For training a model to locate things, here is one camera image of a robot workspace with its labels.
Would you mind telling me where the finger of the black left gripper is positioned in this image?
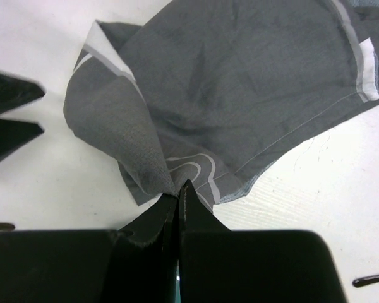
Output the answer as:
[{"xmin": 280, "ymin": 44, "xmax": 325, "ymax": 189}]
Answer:
[
  {"xmin": 0, "ymin": 73, "xmax": 45, "ymax": 114},
  {"xmin": 0, "ymin": 119, "xmax": 44, "ymax": 161}
]

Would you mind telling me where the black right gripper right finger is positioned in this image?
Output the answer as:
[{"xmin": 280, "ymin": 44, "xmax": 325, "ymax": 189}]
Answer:
[{"xmin": 178, "ymin": 180, "xmax": 231, "ymax": 233}]

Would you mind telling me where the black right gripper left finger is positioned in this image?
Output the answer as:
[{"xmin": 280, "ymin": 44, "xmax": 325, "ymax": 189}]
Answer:
[{"xmin": 118, "ymin": 194, "xmax": 178, "ymax": 248}]

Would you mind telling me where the grey cloth placemat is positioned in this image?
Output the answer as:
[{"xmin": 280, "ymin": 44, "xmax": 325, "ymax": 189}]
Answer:
[{"xmin": 64, "ymin": 1, "xmax": 379, "ymax": 205}]

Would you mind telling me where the black spoon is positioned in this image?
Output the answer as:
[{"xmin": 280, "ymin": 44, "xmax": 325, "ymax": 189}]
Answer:
[{"xmin": 352, "ymin": 275, "xmax": 379, "ymax": 288}]

